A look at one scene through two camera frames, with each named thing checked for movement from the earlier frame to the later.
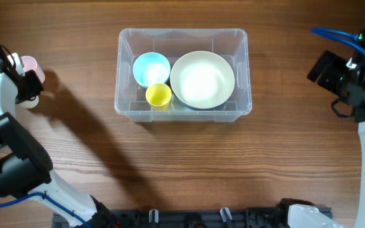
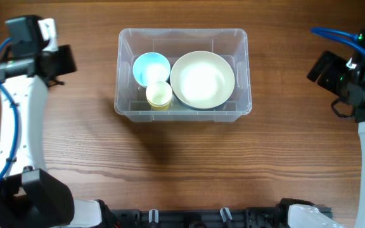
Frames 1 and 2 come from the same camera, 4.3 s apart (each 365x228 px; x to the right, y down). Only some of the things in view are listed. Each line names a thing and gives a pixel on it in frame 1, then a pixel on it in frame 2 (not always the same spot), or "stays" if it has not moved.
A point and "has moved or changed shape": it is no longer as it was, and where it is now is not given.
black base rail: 199,218 stays
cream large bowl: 202,80 stays
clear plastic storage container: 131,102 stays
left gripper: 37,87 to 70,64
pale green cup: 30,104 has moved or changed shape
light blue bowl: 150,68 stays
